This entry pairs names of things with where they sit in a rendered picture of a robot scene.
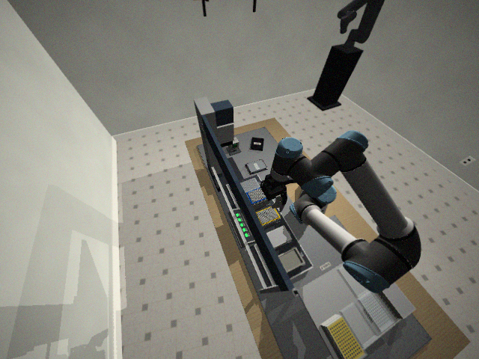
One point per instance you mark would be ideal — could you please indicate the cream open rectangular tray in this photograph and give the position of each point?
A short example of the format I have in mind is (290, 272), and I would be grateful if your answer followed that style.
(291, 259)

